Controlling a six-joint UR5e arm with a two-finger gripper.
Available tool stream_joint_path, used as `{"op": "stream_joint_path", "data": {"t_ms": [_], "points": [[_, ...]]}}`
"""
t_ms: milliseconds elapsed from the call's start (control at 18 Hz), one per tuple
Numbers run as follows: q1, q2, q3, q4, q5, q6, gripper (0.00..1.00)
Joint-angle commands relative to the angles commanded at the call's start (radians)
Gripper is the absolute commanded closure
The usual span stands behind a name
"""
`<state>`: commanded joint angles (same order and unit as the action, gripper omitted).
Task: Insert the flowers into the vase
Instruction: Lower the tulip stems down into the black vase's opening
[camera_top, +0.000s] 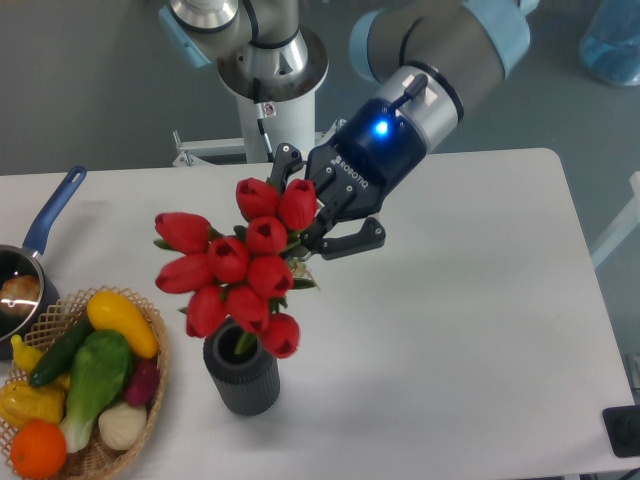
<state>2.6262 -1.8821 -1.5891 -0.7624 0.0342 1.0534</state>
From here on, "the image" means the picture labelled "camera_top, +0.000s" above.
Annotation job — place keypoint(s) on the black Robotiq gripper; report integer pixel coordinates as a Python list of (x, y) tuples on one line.
[(372, 152)]

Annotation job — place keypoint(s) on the red tulip bouquet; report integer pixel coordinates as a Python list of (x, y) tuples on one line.
[(244, 277)]

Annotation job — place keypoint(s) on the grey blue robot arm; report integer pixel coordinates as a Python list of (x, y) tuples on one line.
[(432, 62)]

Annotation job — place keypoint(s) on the dark grey ribbed vase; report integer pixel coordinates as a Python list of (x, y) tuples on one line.
[(248, 383)]

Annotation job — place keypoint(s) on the yellow squash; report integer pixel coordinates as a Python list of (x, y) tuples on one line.
[(108, 310)]

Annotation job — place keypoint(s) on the purple red radish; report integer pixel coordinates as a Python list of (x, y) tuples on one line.
[(143, 383)]

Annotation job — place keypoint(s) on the green bok choy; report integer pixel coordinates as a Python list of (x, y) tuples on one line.
[(99, 370)]

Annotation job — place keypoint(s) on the woven wicker basket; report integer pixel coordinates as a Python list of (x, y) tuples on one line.
[(96, 460)]

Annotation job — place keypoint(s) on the dark green cucumber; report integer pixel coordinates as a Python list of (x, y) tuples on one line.
[(59, 357)]

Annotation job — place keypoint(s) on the white garlic bulb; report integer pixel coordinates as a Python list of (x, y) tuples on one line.
[(121, 425)]

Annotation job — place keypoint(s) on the blue plastic bag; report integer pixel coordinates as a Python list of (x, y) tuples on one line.
[(609, 50)]

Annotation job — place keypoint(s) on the brown bread in pan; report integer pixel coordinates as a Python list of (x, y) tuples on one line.
[(20, 290)]

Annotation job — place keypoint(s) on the small yellow banana pepper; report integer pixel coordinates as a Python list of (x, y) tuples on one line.
[(25, 356)]

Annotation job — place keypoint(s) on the black device at edge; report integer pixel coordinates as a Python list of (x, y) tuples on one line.
[(622, 426)]

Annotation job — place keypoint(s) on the yellow bell pepper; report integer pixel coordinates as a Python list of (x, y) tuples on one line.
[(22, 404)]

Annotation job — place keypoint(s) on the orange fruit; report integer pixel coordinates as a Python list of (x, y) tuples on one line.
[(38, 451)]

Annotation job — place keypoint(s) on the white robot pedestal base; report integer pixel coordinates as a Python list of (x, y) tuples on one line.
[(275, 93)]

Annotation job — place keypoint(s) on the white frame bar right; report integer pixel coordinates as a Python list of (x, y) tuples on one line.
[(619, 228)]

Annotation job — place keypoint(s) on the blue handled saucepan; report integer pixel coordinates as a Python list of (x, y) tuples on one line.
[(25, 260)]

